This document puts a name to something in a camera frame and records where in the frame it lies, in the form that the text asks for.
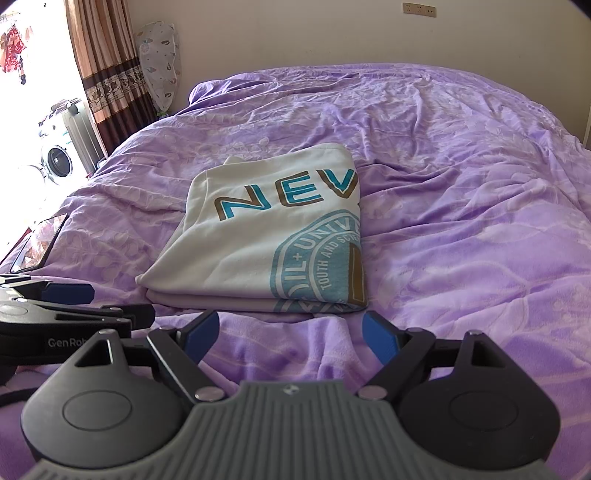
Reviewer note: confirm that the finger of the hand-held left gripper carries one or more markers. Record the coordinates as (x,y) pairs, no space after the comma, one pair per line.
(69,292)
(134,315)

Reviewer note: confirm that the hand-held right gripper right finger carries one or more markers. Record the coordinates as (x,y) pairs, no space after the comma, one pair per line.
(376,335)

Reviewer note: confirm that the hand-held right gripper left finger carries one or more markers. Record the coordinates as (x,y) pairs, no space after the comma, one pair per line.
(206,334)

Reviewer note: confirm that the white printed t-shirt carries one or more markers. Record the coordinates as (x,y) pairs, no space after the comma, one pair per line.
(258,240)

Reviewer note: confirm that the red hanging clothes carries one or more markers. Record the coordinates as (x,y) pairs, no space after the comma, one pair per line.
(11,50)

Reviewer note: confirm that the black framed tablet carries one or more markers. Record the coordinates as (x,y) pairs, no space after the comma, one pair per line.
(34,244)

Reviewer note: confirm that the white washing machine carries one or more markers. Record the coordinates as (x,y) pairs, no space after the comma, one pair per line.
(55,161)
(83,136)

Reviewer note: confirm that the purple floral blanket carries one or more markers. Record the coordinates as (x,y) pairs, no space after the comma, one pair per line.
(461,207)

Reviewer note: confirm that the brown patterned curtain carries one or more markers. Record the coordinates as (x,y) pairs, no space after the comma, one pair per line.
(113,78)

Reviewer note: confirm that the white patterned fan cover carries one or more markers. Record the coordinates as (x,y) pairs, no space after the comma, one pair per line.
(159,64)

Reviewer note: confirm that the beige wall socket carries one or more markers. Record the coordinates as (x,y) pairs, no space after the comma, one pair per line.
(419,9)

